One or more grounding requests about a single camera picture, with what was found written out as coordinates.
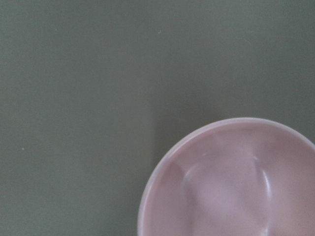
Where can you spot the small pink bowl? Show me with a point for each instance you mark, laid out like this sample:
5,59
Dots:
234,177

